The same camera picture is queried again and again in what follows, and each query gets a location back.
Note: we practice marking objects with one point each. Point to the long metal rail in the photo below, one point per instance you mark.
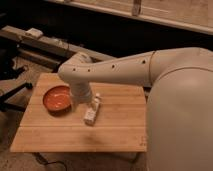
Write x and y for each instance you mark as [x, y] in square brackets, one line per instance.
[51, 45]

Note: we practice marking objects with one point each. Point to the small white box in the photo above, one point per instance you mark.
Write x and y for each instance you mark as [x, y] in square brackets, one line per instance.
[34, 33]

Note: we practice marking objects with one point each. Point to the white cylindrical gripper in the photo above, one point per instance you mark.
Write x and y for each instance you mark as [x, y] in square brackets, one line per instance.
[81, 93]

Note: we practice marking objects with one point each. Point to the orange ceramic bowl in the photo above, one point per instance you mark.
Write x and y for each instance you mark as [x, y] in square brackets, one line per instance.
[57, 98]

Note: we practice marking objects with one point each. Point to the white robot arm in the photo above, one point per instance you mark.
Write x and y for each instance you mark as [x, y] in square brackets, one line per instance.
[179, 121]

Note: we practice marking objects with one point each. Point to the wooden table board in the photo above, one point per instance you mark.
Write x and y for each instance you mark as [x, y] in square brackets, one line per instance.
[119, 127]

